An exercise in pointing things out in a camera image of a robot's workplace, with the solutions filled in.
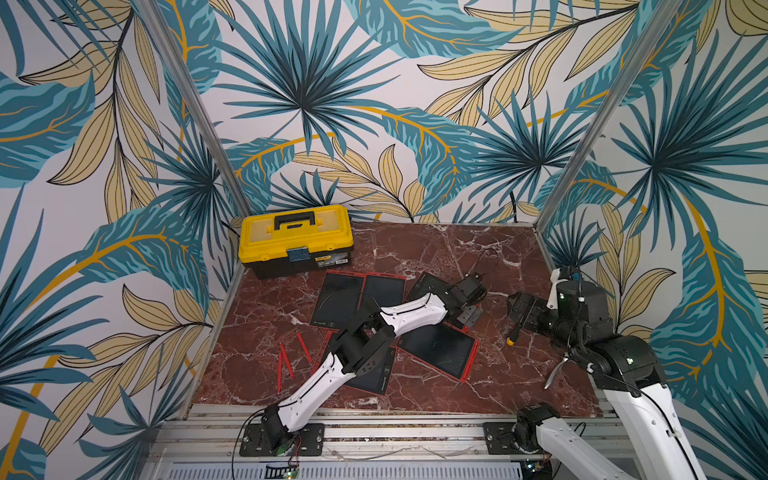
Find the red stylus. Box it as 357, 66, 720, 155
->
296, 331, 314, 366
460, 340, 479, 383
277, 344, 283, 394
280, 343, 294, 378

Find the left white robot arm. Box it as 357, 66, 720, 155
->
260, 273, 487, 456

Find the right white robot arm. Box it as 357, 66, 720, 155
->
507, 278, 705, 479

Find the back right writing tablet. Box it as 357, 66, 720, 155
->
406, 272, 459, 306

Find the writing tablet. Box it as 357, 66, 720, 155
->
360, 274, 406, 309
397, 323, 476, 382
310, 271, 364, 330
406, 272, 459, 306
326, 330, 394, 395

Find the middle right writing tablet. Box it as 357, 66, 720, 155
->
397, 323, 476, 382

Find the back left writing tablet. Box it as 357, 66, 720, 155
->
360, 274, 406, 309

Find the front left writing tablet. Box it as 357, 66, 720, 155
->
326, 330, 394, 395

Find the yellow black screwdriver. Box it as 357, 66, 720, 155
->
506, 321, 523, 346

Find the yellow black toolbox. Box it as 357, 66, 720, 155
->
238, 205, 354, 280

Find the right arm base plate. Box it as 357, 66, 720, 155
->
482, 421, 541, 455

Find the aluminium front rail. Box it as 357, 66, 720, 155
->
140, 404, 573, 479

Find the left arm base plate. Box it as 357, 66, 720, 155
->
238, 423, 325, 457

